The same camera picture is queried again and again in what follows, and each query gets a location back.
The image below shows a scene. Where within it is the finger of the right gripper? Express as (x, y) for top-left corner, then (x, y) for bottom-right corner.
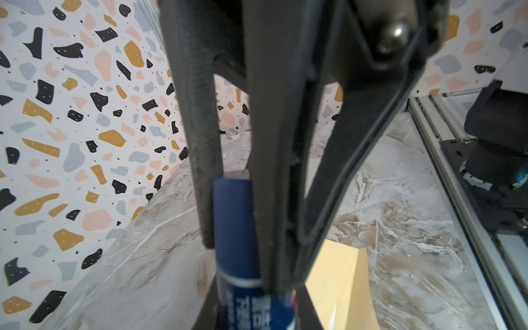
(159, 1), (223, 249)
(243, 1), (449, 293)

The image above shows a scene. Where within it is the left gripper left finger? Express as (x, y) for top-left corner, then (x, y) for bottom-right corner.
(192, 277), (219, 330)

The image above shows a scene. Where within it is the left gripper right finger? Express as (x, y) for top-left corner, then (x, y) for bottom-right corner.
(295, 285), (323, 330)

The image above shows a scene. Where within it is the yellow paper envelope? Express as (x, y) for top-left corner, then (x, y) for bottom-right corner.
(305, 239), (380, 329)

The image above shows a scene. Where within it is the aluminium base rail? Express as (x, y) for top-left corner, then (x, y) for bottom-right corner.
(407, 89), (527, 329)

